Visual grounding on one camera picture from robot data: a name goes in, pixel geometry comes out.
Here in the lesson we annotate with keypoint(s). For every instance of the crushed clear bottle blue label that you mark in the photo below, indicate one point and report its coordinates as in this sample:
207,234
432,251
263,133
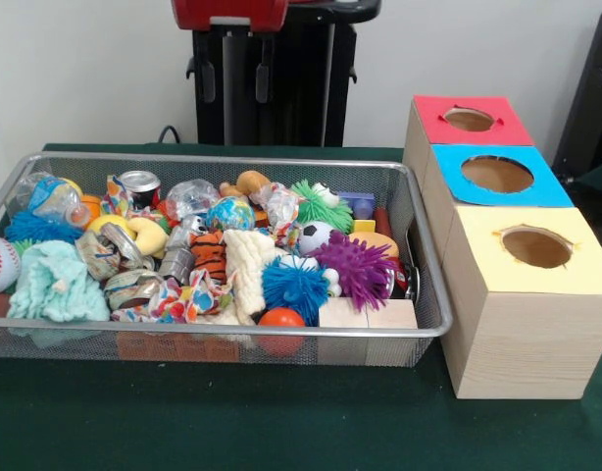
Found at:
53,198

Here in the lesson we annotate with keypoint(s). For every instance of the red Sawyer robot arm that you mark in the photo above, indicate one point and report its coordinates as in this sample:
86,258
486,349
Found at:
232,10

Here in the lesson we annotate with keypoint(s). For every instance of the shallow mesh bin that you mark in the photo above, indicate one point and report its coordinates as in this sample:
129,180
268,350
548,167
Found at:
85,348

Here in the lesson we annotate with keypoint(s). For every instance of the wooden box with three holes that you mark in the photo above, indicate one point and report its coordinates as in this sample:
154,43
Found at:
526,343

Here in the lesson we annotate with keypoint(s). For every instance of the small soccer ball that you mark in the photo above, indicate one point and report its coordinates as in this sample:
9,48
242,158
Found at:
316,238

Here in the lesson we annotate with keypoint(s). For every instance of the green spiky ball with eyes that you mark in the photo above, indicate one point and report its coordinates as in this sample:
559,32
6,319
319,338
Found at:
320,201

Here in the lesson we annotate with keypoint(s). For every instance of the blue spiky ball with eyes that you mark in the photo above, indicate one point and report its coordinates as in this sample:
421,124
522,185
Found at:
293,287

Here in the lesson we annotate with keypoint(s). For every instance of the purple spiky ball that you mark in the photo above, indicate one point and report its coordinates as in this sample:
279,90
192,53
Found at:
360,270

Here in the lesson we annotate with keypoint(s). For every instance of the globe print ball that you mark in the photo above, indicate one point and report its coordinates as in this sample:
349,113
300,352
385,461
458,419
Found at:
230,213

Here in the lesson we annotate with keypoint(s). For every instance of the smooth orange ball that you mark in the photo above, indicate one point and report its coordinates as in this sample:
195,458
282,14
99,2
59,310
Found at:
280,319

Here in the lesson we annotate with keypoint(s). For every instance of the black soda can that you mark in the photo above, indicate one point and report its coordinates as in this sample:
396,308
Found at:
141,189

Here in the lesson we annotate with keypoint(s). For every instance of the dark green table cloth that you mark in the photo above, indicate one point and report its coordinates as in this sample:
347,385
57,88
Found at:
232,422

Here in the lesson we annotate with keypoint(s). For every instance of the yellow ball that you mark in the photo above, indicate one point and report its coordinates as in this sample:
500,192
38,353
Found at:
73,185

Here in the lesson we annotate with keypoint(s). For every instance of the mint green cloth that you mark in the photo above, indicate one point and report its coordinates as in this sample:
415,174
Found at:
56,289

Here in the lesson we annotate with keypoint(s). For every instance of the green covered side table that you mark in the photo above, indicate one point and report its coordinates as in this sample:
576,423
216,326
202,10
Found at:
600,179

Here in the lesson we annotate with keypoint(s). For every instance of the black upright stand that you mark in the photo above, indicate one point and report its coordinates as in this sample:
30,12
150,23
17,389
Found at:
590,98

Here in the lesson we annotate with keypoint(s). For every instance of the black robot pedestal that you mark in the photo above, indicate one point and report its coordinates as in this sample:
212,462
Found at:
281,98

